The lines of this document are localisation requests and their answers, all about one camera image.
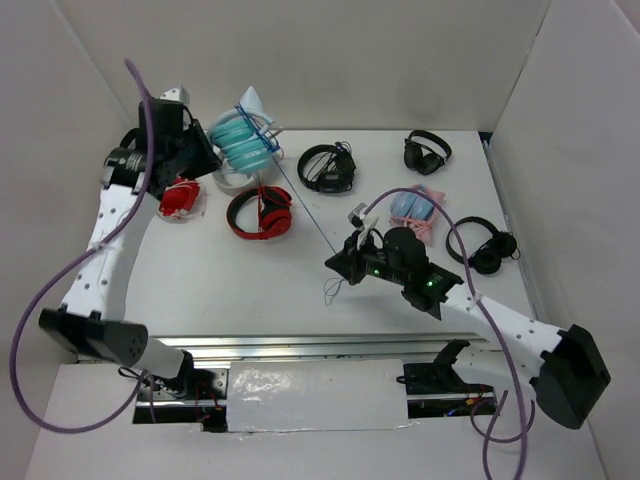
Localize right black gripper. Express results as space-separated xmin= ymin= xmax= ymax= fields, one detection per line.
xmin=326 ymin=228 xmax=408 ymax=285

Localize blue earphones with cable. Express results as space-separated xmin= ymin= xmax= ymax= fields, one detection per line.
xmin=232 ymin=102 xmax=351 ymax=307

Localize teal cat-ear headphones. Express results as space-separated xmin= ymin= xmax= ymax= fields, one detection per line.
xmin=207 ymin=86 xmax=281 ymax=175

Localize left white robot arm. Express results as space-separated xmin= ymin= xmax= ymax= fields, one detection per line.
xmin=39 ymin=88 xmax=221 ymax=399

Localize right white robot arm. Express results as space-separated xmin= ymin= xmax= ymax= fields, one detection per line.
xmin=325 ymin=227 xmax=611 ymax=430

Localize red folded headphones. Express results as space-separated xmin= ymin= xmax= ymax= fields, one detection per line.
xmin=157 ymin=177 xmax=207 ymax=222

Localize red and black headphones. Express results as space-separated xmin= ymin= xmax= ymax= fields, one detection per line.
xmin=226 ymin=186 xmax=292 ymax=240

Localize pink and blue headphones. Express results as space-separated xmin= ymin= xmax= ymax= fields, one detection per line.
xmin=389 ymin=192 xmax=438 ymax=247

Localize black on-ear headphones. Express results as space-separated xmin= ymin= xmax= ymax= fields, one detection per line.
xmin=404 ymin=130 xmax=453 ymax=176

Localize black thin-band headphones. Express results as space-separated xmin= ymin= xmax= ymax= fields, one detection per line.
xmin=454 ymin=216 xmax=519 ymax=276

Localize grey white gaming headset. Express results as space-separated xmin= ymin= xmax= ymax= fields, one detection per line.
xmin=211 ymin=127 xmax=281 ymax=195

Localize white taped cover plate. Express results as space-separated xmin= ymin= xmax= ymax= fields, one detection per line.
xmin=226 ymin=359 xmax=409 ymax=433

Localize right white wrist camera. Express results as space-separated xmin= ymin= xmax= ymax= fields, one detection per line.
xmin=348 ymin=203 xmax=379 ymax=250

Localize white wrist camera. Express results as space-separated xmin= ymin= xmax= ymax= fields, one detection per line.
xmin=160 ymin=86 xmax=190 ymax=106
xmin=348 ymin=203 xmax=379 ymax=250

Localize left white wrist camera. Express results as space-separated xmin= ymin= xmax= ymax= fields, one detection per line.
xmin=160 ymin=86 xmax=190 ymax=106

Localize black headset with cable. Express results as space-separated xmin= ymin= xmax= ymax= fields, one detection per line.
xmin=297 ymin=141 xmax=356 ymax=194

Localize aluminium rail frame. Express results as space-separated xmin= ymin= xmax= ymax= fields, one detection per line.
xmin=74 ymin=130 xmax=544 ymax=361

